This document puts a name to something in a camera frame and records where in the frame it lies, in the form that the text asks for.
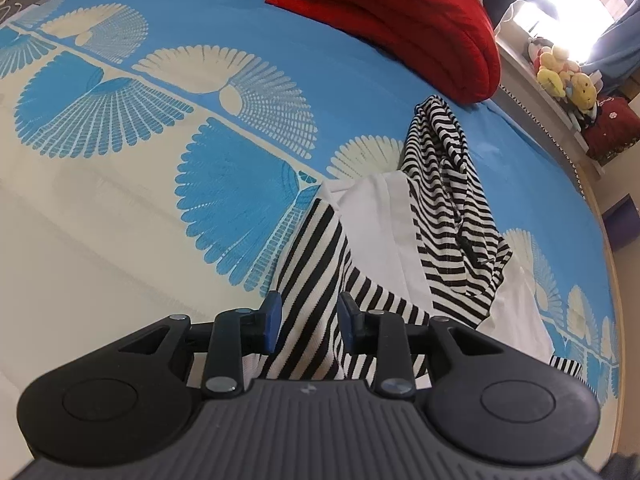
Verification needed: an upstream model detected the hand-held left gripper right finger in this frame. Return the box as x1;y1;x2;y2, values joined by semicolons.
338;292;506;397

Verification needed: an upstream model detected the red folded quilt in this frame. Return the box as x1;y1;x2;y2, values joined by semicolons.
265;0;502;105

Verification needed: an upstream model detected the yellow plush toy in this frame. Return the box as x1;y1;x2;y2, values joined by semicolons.
536;66;567;97
564;71;599;110

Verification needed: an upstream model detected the blue curtain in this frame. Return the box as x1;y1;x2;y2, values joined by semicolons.
581;17;640;92

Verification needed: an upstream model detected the black white striped shirt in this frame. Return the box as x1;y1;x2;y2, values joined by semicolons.
260;95;583;382

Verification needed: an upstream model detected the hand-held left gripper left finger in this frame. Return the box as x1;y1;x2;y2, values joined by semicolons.
117;291;284;395

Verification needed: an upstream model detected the blue fan-print bed sheet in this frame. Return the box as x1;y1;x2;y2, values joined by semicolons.
0;0;621;461

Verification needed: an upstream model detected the dark red bag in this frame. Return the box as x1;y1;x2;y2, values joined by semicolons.
581;92;640;162

